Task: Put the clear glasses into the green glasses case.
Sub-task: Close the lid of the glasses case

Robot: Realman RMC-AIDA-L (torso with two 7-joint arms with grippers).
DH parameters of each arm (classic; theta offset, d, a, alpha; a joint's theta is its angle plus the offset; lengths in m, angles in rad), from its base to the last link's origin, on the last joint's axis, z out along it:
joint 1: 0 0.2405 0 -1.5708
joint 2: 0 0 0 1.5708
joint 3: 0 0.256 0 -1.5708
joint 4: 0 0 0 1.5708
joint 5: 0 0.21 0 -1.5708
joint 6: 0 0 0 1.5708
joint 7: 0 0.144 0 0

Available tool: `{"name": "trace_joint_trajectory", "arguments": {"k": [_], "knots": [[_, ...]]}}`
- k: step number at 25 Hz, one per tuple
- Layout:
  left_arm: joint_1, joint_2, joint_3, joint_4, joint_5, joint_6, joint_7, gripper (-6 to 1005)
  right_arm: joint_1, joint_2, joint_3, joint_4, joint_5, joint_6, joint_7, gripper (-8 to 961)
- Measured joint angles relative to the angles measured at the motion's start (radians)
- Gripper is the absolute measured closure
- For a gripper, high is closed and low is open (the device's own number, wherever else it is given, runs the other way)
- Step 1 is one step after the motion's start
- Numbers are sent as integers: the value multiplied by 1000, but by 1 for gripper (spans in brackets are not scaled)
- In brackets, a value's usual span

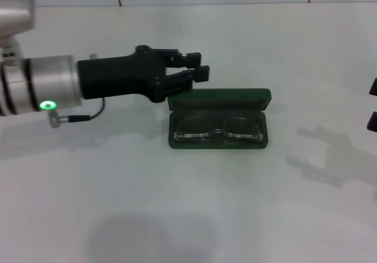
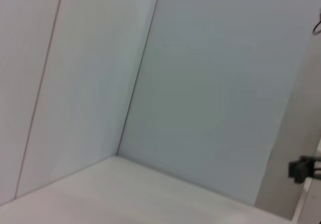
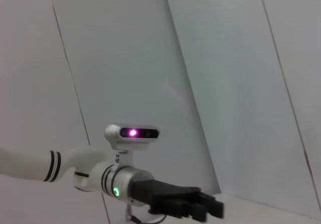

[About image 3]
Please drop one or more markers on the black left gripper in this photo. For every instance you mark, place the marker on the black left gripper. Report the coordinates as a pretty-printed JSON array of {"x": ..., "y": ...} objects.
[{"x": 163, "y": 191}]

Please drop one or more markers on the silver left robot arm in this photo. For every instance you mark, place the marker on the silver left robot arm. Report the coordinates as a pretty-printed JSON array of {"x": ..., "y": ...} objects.
[{"x": 25, "y": 163}]

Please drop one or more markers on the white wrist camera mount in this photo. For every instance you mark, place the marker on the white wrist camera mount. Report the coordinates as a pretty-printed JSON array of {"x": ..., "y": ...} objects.
[{"x": 125, "y": 158}]

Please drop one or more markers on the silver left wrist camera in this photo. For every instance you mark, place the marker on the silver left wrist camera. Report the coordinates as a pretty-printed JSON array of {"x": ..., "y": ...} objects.
[{"x": 113, "y": 138}]

